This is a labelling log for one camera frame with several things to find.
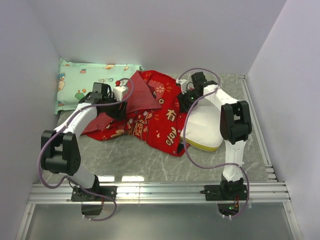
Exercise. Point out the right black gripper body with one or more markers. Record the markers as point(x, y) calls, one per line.
point(189, 98)

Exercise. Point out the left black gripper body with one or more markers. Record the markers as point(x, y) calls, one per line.
point(113, 110)

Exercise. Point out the cream yellow foam pillow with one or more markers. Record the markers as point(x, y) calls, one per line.
point(203, 127)

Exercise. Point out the red patterned pillowcase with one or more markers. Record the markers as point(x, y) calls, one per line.
point(152, 114)

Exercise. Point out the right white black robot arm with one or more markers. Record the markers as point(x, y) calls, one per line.
point(235, 124)

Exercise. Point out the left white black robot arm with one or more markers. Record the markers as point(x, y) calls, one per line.
point(60, 152)

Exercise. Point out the mint green cartoon pillow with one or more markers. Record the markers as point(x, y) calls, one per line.
point(75, 80)

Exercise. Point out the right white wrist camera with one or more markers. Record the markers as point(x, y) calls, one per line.
point(182, 83)

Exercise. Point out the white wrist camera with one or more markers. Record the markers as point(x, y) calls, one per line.
point(119, 91)
point(182, 83)

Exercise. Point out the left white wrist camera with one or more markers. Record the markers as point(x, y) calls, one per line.
point(119, 91)

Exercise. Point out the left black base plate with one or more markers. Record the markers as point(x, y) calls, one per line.
point(93, 200)

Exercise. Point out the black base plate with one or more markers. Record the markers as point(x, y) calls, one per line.
point(93, 200)
point(228, 197)

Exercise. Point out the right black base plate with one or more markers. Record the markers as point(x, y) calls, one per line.
point(228, 197)

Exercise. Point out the aluminium front rail frame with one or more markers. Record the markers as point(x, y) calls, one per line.
point(161, 211)

